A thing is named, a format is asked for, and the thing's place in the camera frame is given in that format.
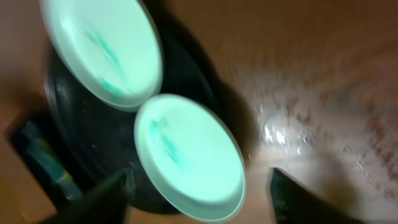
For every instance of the black rectangular tray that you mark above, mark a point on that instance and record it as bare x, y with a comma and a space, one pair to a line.
19, 143

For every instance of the white plate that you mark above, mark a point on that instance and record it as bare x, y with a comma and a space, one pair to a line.
335, 133

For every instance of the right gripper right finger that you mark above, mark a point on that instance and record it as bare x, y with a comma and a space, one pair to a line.
293, 204

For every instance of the mint plate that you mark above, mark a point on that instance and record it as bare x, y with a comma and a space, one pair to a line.
191, 157
112, 47

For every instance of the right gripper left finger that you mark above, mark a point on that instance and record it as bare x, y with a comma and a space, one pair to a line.
107, 203

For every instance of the black round tray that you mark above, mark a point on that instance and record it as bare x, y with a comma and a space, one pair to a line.
100, 138

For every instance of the green yellow sponge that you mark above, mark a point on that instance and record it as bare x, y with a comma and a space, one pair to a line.
39, 149

